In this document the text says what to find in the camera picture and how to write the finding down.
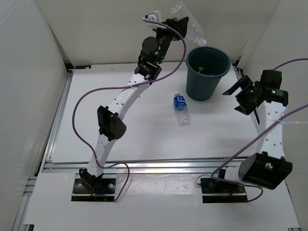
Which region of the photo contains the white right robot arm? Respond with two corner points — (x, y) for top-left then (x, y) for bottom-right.
(216, 70), (293, 193)

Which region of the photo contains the aluminium front frame rail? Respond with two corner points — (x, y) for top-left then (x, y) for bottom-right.
(39, 157), (227, 174)

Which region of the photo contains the blue label water bottle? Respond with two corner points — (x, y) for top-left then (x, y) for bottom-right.
(173, 91), (191, 127)

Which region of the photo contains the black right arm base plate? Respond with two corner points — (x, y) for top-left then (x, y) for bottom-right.
(195, 174), (248, 204)

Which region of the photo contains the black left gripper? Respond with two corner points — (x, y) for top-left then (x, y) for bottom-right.
(154, 16), (188, 64)

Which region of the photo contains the clear unlabelled plastic bottle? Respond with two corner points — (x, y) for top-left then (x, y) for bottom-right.
(170, 2), (206, 47)

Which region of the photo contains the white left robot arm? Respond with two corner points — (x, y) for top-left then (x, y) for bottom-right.
(79, 15), (189, 193)

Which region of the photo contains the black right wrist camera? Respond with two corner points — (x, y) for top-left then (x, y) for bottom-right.
(260, 70), (282, 89)

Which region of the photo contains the blue table edge sticker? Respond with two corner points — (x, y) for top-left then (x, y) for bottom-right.
(75, 65), (91, 70)

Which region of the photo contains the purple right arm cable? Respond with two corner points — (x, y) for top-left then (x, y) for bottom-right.
(211, 57), (308, 203)

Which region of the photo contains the dark teal plastic bin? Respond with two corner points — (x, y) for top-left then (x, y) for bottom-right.
(186, 46), (231, 101)

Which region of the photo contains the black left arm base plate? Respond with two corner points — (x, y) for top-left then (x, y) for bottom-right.
(71, 176), (116, 202)

